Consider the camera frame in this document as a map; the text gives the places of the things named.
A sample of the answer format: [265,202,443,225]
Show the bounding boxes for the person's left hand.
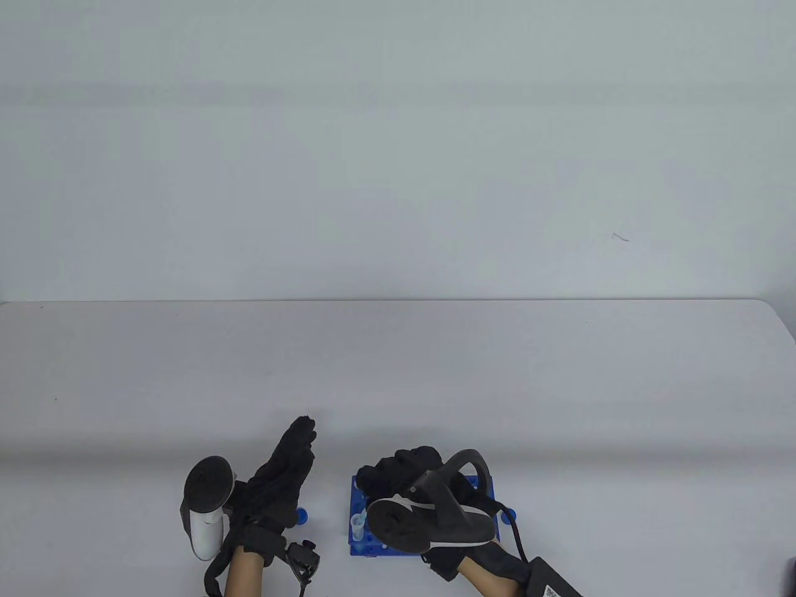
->
[233,415,317,535]

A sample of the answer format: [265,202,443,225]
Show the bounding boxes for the person's right hand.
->
[356,445,532,583]

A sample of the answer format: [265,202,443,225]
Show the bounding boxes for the blue test tube rack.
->
[348,474,501,557]

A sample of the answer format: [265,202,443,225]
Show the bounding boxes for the person's left forearm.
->
[225,550,267,597]

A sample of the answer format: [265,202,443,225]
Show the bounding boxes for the person's right forearm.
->
[460,557,529,597]

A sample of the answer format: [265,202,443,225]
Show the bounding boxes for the black right controller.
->
[366,449,500,554]

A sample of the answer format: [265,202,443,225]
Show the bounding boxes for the white and black left controller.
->
[180,456,238,560]

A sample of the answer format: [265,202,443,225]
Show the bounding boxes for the black battery box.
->
[519,557,585,597]

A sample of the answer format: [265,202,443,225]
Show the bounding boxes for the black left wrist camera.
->
[286,540,322,597]

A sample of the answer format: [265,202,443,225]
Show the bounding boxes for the smooth black cable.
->
[491,497,530,563]

